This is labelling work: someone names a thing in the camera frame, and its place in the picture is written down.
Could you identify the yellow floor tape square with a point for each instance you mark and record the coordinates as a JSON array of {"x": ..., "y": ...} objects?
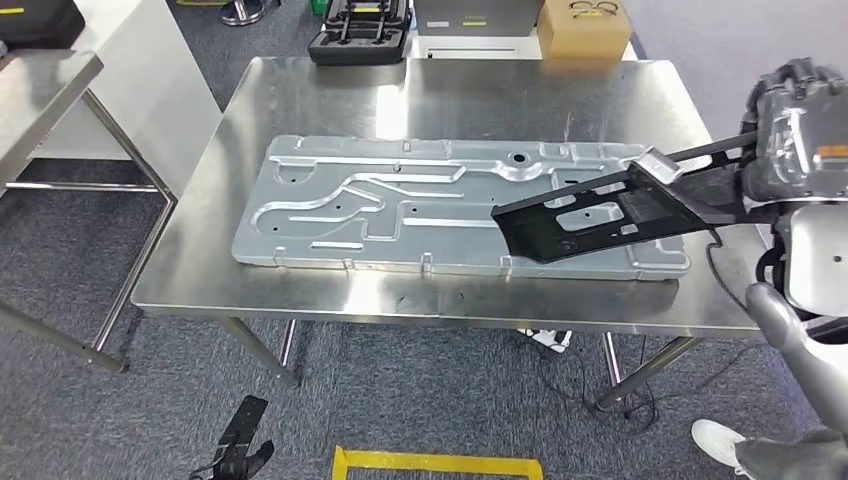
[{"x": 430, "y": 462}]

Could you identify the white side table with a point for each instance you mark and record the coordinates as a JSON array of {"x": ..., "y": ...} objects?
[{"x": 477, "y": 48}]

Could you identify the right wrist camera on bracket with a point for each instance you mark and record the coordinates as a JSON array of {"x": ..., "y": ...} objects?
[{"x": 656, "y": 164}]

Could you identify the stainless steel workbench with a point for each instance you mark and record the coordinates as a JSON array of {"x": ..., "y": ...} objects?
[{"x": 464, "y": 298}]

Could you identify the white cabinet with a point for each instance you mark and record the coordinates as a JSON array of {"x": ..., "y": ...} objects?
[{"x": 152, "y": 99}]

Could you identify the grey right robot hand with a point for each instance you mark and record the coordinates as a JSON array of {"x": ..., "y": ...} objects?
[{"x": 795, "y": 152}]

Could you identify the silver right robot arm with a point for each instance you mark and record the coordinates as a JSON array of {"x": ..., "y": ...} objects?
[{"x": 815, "y": 265}]

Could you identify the chrome stanchion base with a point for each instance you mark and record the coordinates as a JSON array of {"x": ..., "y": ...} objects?
[{"x": 242, "y": 13}]

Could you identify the grey box with yellow label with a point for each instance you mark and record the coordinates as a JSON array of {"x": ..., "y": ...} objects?
[{"x": 477, "y": 16}]

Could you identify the black plastic car part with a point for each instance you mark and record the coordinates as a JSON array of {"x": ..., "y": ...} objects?
[{"x": 536, "y": 232}]

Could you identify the black-rimmed eyeglasses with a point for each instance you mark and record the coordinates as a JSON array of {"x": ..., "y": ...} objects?
[{"x": 593, "y": 8}]

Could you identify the pressed silver metal panel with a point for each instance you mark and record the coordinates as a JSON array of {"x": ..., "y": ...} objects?
[{"x": 430, "y": 245}]

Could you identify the person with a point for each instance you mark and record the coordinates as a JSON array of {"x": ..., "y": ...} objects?
[{"x": 782, "y": 457}]

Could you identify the black plastic tool case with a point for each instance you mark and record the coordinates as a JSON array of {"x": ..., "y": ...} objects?
[{"x": 358, "y": 36}]

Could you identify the brown cardboard box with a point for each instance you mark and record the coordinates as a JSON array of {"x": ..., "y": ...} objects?
[{"x": 583, "y": 36}]

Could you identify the black case with yellow label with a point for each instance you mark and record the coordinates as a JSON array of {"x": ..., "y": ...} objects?
[{"x": 36, "y": 23}]

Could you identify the stainless steel side table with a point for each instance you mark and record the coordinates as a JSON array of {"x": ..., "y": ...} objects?
[{"x": 40, "y": 93}]

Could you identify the white power strip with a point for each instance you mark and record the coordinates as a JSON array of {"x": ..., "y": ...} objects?
[{"x": 546, "y": 339}]

